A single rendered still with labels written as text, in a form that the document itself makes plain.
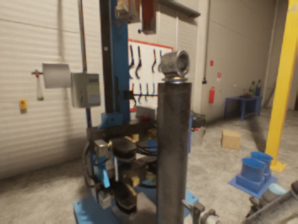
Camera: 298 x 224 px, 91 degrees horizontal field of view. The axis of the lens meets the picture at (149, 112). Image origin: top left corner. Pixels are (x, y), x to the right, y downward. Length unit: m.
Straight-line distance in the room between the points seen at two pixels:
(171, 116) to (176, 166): 0.32
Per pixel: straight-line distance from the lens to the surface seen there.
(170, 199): 1.13
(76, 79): 1.85
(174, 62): 0.88
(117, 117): 1.38
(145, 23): 1.45
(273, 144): 3.41
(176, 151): 0.95
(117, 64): 1.56
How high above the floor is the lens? 1.47
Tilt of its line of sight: 11 degrees down
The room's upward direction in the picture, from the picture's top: straight up
